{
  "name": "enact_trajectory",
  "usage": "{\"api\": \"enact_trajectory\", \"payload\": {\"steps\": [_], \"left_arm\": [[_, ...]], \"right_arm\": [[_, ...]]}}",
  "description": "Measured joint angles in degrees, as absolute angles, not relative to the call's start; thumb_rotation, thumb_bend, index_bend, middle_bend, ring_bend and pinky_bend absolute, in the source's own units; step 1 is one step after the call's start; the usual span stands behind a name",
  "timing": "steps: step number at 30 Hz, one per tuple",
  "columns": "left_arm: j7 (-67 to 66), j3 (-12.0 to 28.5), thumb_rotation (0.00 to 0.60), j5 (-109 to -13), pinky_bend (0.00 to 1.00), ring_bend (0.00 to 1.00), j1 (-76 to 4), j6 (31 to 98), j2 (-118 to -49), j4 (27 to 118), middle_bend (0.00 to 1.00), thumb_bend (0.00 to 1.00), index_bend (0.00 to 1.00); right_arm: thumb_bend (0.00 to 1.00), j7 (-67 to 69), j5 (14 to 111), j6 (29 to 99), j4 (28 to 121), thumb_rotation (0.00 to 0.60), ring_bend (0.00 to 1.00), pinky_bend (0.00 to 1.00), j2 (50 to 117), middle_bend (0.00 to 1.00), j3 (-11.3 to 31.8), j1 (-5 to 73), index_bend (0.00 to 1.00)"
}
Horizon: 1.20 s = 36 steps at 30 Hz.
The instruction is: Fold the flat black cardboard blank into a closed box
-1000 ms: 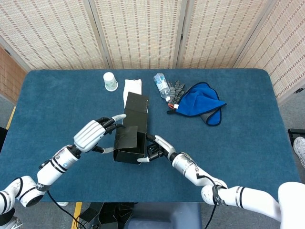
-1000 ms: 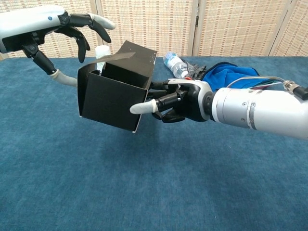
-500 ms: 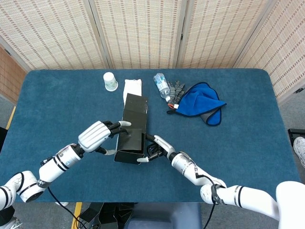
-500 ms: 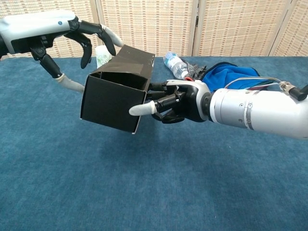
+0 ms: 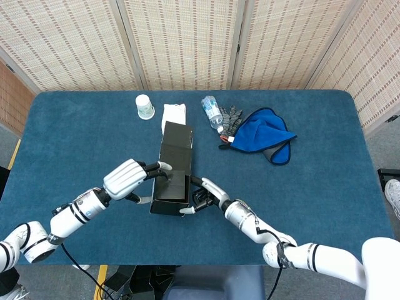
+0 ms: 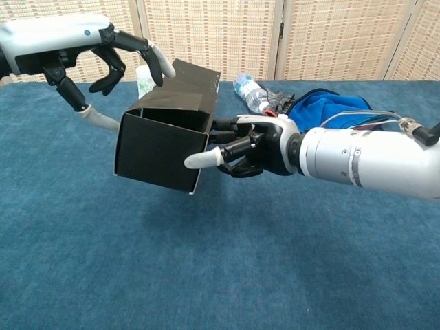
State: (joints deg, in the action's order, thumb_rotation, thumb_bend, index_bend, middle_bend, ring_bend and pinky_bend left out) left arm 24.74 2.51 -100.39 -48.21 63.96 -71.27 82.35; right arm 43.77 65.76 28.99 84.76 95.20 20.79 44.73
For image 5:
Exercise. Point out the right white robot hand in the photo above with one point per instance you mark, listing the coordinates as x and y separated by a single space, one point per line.
214 192

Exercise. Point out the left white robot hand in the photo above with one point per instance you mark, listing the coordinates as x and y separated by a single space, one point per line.
125 179

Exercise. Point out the black cardboard box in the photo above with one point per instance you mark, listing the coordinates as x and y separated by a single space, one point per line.
175 156

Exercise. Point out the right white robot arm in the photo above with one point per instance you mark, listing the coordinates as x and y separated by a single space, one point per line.
247 218

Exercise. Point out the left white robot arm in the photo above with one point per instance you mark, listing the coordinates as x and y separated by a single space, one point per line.
68 222

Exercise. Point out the blue carpeted table surface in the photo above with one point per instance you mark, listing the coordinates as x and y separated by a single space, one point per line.
78 140

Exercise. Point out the blue microfibre cloth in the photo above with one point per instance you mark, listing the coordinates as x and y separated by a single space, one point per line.
259 134

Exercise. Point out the grey knit work gloves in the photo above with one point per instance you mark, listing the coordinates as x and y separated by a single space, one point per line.
229 120

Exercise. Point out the white paper cup green print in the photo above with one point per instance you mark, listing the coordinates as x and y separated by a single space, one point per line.
144 107

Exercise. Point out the clear plastic water bottle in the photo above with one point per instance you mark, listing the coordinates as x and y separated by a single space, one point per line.
212 112

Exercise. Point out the white tissue packet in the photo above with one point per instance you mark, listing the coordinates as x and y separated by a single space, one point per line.
173 114

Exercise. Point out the blue-grey padded seat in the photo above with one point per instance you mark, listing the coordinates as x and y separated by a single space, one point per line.
218 284

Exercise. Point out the white sneaker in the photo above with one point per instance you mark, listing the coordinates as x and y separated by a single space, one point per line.
18 293
82 267
393 193

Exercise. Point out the yellow floor tape strip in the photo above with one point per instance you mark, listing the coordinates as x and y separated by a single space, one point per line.
14 154
101 275

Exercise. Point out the black equipment case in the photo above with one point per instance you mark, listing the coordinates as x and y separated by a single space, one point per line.
3 181

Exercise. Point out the brown woven screen panel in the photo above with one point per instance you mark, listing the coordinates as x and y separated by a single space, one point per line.
12 100

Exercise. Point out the beige woven folding screen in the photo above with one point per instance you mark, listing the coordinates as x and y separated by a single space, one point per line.
187 47

